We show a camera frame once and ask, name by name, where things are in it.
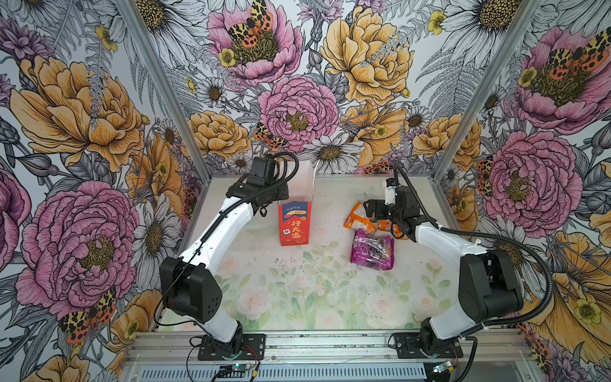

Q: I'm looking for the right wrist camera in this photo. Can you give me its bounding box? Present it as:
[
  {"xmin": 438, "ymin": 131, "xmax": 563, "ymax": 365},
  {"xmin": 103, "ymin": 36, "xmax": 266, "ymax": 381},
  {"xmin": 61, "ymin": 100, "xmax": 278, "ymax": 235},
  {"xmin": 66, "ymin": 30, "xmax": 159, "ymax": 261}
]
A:
[{"xmin": 384, "ymin": 178, "xmax": 398, "ymax": 205}]

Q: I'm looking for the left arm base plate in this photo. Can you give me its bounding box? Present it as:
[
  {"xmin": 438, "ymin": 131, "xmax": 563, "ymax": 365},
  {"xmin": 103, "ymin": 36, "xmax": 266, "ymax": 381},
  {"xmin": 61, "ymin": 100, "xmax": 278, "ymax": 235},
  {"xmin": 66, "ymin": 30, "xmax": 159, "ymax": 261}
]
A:
[{"xmin": 197, "ymin": 334, "xmax": 267, "ymax": 361}]

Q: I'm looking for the orange snack packet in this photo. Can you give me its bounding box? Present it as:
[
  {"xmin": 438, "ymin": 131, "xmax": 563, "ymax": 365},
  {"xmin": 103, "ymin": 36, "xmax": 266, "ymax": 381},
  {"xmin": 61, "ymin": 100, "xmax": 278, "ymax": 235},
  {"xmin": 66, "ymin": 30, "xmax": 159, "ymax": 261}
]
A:
[
  {"xmin": 377, "ymin": 220, "xmax": 407, "ymax": 240},
  {"xmin": 343, "ymin": 202, "xmax": 377, "ymax": 235}
]

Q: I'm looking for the red white paper bag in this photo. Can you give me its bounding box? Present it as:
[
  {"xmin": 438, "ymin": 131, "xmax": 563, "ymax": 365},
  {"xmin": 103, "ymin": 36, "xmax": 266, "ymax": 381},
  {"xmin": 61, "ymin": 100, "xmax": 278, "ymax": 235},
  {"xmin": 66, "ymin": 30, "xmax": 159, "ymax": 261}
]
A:
[{"xmin": 278, "ymin": 161, "xmax": 315, "ymax": 247}]

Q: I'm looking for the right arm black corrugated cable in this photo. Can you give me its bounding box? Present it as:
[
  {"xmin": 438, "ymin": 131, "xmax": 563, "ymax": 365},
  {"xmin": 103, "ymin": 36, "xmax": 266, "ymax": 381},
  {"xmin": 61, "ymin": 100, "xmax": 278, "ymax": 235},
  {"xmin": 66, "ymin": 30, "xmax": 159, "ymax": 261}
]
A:
[{"xmin": 390, "ymin": 161, "xmax": 555, "ymax": 328}]

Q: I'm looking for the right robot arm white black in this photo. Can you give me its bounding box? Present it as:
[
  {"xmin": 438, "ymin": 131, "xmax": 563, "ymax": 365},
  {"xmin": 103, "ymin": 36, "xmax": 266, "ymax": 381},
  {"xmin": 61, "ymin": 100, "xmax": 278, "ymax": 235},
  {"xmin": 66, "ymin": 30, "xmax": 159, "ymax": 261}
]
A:
[{"xmin": 364, "ymin": 186, "xmax": 523, "ymax": 356}]

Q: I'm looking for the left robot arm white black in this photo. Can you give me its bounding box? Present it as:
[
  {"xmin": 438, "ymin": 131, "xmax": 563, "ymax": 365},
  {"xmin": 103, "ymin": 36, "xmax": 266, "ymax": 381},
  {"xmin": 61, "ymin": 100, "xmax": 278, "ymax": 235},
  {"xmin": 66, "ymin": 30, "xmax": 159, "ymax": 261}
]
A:
[{"xmin": 160, "ymin": 175, "xmax": 292, "ymax": 358}]

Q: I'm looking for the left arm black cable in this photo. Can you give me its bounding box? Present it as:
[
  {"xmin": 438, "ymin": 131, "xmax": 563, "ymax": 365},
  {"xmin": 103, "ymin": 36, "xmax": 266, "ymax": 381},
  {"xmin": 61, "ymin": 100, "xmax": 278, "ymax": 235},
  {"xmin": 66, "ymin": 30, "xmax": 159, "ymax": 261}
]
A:
[{"xmin": 152, "ymin": 151, "xmax": 300, "ymax": 328}]

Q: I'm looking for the white vented cable duct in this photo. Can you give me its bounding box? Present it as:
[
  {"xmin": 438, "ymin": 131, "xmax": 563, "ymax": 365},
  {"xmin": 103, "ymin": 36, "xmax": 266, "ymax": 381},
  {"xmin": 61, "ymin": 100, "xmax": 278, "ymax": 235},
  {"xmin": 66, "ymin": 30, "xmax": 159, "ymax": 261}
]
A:
[{"xmin": 129, "ymin": 363, "xmax": 427, "ymax": 381}]

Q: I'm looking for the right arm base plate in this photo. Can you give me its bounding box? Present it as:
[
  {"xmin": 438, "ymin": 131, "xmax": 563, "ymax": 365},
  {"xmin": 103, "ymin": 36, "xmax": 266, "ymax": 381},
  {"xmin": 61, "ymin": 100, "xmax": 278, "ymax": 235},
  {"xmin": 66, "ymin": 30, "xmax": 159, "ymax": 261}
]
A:
[{"xmin": 388, "ymin": 332, "xmax": 464, "ymax": 359}]

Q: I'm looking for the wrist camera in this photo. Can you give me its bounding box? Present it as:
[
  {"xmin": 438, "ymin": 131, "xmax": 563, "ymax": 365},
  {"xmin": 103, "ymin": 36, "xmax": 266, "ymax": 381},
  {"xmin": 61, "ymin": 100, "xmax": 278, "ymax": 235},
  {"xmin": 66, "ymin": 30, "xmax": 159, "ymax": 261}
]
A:
[
  {"xmin": 247, "ymin": 157, "xmax": 277, "ymax": 187},
  {"xmin": 384, "ymin": 178, "xmax": 398, "ymax": 205}
]

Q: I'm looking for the purple snack packet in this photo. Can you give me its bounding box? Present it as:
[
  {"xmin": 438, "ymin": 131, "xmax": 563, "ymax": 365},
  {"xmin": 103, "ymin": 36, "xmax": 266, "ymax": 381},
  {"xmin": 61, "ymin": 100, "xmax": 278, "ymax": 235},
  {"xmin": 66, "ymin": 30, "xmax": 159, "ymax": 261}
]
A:
[{"xmin": 350, "ymin": 229, "xmax": 395, "ymax": 271}]

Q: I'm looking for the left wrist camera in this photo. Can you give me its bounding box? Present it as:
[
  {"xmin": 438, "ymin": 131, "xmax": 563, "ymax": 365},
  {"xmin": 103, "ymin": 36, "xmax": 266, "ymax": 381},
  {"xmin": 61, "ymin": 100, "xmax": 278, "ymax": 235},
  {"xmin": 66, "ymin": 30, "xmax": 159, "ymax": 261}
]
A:
[{"xmin": 247, "ymin": 157, "xmax": 277, "ymax": 187}]

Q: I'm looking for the aluminium front rail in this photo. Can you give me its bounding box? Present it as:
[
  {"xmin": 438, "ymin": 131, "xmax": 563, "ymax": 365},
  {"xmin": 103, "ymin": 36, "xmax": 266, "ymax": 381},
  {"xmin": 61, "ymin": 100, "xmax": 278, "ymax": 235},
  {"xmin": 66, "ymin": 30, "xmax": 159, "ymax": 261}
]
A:
[{"xmin": 126, "ymin": 329, "xmax": 531, "ymax": 367}]

